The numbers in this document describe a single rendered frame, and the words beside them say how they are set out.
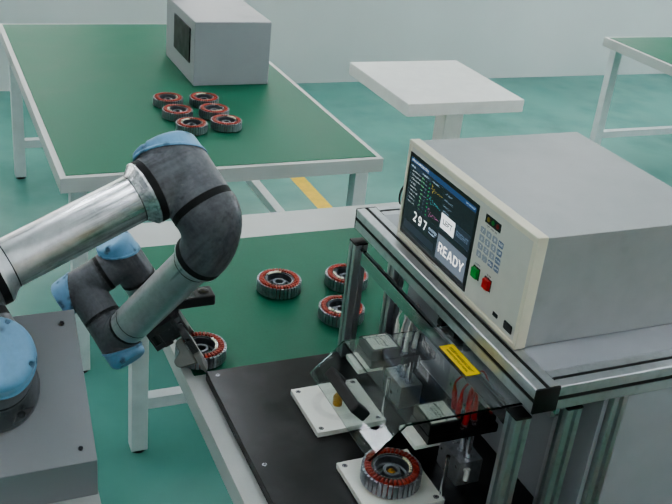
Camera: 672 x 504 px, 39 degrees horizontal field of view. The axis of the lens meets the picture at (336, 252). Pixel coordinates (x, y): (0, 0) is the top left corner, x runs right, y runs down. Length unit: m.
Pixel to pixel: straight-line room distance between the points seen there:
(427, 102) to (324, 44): 4.23
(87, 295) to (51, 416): 0.30
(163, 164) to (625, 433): 0.91
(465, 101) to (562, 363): 1.08
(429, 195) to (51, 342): 0.74
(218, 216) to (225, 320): 0.68
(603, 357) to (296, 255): 1.17
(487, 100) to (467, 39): 4.63
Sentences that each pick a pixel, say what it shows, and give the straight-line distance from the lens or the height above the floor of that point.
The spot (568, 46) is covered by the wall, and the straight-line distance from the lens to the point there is 7.70.
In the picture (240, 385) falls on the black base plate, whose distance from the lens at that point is 2.00.
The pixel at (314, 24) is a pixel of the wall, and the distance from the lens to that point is 6.58.
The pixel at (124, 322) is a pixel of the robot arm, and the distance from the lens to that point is 1.85.
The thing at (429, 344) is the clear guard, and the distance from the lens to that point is 1.65.
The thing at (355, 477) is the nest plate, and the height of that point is 0.78.
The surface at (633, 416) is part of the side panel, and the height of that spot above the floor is 1.01.
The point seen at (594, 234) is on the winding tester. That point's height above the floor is 1.31.
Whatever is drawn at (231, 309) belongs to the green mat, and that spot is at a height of 0.75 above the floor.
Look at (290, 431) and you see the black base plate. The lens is 1.89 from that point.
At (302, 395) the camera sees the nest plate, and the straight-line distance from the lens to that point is 1.97.
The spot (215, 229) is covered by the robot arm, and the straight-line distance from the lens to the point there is 1.62.
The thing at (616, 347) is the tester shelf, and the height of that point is 1.11.
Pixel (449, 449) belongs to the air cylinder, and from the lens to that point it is 1.82.
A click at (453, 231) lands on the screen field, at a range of 1.70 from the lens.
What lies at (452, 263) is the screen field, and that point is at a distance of 1.72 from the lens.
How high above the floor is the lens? 1.92
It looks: 27 degrees down
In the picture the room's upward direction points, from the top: 6 degrees clockwise
